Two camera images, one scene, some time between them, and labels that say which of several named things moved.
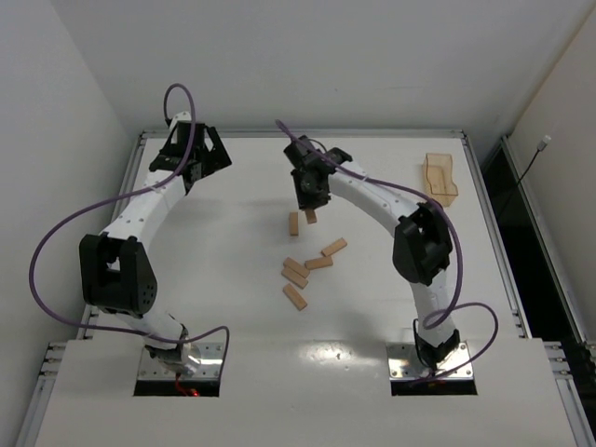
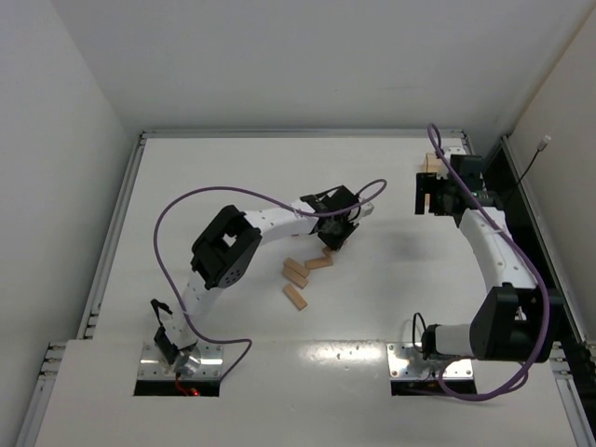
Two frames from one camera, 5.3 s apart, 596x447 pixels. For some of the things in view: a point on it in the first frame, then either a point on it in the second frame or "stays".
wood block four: [298, 267] stays
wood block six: [294, 297] stays
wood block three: [318, 263] stays
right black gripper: [311, 197] -> [425, 192]
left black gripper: [205, 152] -> [336, 231]
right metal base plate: [404, 363] stays
